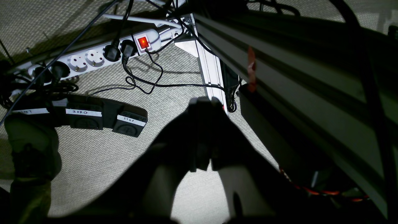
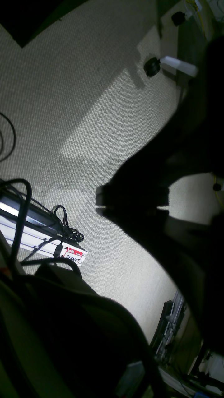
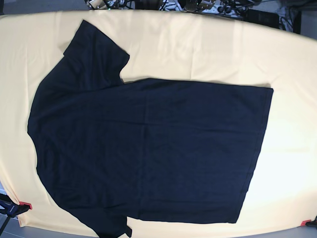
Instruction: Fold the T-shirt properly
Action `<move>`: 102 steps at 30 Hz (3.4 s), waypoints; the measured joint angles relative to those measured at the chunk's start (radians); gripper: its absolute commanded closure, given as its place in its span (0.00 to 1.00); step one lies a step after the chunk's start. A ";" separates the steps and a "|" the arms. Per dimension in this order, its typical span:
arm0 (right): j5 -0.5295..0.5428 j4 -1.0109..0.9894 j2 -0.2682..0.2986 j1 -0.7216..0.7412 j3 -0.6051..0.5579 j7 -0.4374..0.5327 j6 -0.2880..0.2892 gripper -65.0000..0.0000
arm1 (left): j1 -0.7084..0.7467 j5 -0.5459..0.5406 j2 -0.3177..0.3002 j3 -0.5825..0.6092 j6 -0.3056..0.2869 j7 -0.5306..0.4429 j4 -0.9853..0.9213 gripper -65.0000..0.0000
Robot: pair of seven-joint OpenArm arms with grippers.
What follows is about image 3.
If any white power strip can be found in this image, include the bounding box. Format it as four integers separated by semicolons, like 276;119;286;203
159;0;236;15

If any black box behind table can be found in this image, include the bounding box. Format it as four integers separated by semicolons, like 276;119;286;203
244;9;279;29

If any left red-tipped table clamp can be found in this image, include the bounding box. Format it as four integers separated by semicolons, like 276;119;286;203
0;194;32;218

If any red-tipped table clamp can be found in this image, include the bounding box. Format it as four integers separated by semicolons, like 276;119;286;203
0;194;32;218
300;215;317;229

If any right red-tipped table clamp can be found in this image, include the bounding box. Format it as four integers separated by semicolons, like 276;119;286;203
300;215;317;229

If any yellow table cloth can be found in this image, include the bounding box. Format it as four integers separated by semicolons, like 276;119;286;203
0;10;317;238

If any dark navy T-shirt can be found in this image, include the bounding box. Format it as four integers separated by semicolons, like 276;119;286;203
27;21;273;238

